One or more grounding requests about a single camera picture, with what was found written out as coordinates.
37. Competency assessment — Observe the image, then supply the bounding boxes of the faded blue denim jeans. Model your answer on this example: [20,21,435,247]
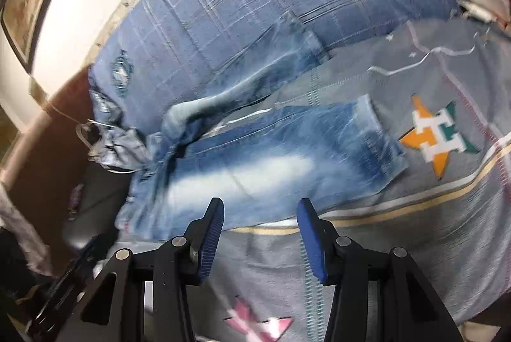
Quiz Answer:
[115,13,407,242]

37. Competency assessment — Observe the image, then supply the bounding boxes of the brown wooden headboard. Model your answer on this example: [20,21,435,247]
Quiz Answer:
[1,68,93,275]

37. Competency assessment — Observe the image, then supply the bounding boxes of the grey patterned bed sheet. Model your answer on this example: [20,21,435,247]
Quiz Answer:
[115,16,511,342]

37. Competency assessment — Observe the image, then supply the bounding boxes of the white thin cable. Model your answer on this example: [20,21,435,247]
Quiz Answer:
[48,101,141,175]

